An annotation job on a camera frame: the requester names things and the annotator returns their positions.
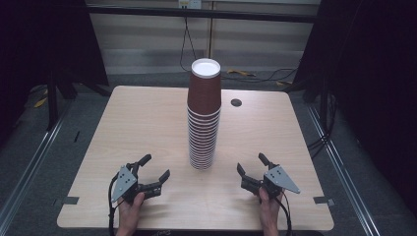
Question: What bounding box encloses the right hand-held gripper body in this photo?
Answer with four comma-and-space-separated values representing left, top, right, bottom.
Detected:
262, 164, 301, 201

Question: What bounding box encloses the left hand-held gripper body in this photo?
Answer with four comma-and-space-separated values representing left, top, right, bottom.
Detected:
110, 162, 146, 205

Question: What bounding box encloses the stack of brown paper cups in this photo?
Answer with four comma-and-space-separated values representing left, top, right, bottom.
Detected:
186, 105, 222, 171

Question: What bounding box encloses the person's left hand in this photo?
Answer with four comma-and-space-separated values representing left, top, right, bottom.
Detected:
116, 192, 146, 236

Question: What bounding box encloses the person's right hand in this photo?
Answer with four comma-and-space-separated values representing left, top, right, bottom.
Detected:
258, 187, 284, 236

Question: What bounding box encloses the grey tape tab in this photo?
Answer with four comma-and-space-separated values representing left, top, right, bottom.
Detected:
53, 196, 81, 207
312, 195, 336, 207

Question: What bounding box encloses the black curtain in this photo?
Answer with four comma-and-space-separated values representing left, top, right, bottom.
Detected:
0, 0, 110, 150
292, 0, 417, 218

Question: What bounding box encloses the black horizontal metal bar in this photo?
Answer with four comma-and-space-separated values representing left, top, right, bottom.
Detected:
86, 4, 319, 25

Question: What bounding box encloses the left hand-held gripper black cable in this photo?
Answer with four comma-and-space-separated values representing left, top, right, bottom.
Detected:
107, 175, 124, 236

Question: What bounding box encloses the hand-held gripper black cable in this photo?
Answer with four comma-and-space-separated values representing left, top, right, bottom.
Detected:
274, 191, 293, 236
107, 175, 124, 236

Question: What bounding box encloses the right hand-held gripper black cable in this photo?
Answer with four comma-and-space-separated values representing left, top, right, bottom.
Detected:
274, 191, 293, 236

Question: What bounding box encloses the bundle of black cables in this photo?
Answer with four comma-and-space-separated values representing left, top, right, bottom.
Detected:
307, 91, 339, 160

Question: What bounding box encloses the metal floor rail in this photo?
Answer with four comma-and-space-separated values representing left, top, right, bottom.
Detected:
0, 97, 73, 228
307, 103, 382, 236

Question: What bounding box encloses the black cable on floor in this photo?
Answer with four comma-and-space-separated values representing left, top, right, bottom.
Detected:
220, 67, 299, 84

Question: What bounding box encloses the thin black hanging cable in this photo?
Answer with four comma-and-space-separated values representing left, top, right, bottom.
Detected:
178, 16, 199, 73

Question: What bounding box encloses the thin vertical wall post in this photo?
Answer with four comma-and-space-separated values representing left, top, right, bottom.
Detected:
207, 1, 214, 65

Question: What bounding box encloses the white wall power outlet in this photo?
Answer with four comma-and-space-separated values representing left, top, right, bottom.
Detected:
177, 0, 203, 10

